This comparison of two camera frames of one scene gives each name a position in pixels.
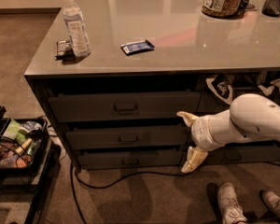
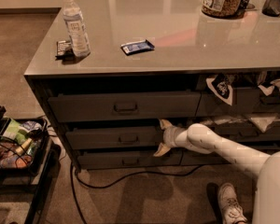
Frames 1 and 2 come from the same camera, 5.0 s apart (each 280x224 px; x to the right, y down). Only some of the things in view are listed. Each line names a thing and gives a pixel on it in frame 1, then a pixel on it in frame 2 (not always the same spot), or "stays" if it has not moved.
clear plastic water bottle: x=77 y=35 stays
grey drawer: x=128 y=137 stays
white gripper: x=201 y=132 -> x=169 y=137
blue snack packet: x=138 y=47 stays
